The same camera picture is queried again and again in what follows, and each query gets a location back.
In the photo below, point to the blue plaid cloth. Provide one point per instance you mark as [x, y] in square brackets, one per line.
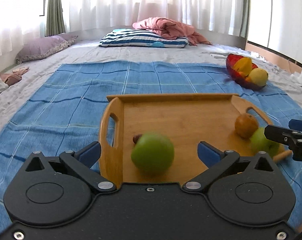
[78, 100]

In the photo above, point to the wooden bed frame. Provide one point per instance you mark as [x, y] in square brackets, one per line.
[266, 52]

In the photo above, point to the yellow pear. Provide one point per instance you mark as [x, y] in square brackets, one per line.
[258, 77]

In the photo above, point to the grey bed sheet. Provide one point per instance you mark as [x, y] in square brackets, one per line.
[91, 52]

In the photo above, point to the green curtain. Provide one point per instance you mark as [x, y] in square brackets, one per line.
[54, 7]
[245, 7]

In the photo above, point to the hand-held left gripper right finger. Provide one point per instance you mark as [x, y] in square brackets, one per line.
[208, 153]

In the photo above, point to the grey bed headboard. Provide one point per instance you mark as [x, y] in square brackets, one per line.
[91, 33]

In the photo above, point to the yellow starfruit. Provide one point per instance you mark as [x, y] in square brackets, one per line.
[243, 65]

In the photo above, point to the red glass bowl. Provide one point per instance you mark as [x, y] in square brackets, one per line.
[231, 68]

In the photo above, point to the green apple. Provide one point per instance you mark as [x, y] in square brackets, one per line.
[152, 153]
[260, 140]

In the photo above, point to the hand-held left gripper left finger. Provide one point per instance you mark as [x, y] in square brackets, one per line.
[89, 153]

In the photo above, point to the wooden tray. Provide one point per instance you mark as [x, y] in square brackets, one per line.
[181, 120]

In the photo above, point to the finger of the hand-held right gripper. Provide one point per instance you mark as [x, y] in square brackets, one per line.
[276, 133]
[300, 125]

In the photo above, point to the white flat item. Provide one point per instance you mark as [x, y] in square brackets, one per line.
[217, 55]

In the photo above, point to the purple pillow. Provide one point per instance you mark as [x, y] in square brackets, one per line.
[40, 47]

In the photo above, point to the small orange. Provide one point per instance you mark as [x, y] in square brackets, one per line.
[248, 79]
[241, 74]

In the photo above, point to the pink blanket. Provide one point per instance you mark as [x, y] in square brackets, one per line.
[171, 28]

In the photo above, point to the brownish orange round fruit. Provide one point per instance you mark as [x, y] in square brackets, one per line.
[245, 125]

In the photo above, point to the pink garment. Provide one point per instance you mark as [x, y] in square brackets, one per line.
[12, 77]

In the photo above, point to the blue white striped pillow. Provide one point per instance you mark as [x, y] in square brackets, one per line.
[131, 38]

